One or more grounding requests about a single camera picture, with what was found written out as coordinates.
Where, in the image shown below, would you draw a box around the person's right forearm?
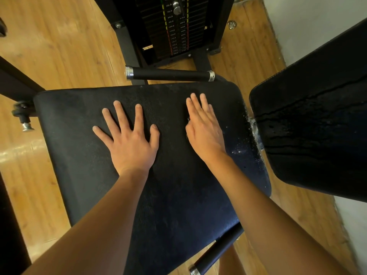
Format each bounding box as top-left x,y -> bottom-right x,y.
206,152 -> 351,275

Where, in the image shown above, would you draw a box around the person's right leg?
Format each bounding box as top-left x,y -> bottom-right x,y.
219,244 -> 247,275

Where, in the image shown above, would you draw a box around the person's left hand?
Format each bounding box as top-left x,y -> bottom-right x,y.
92,100 -> 161,178

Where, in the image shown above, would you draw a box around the person's right hand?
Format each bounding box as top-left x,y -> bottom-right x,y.
185,92 -> 229,164

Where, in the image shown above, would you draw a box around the person's left forearm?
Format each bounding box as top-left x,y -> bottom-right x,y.
23,169 -> 151,275

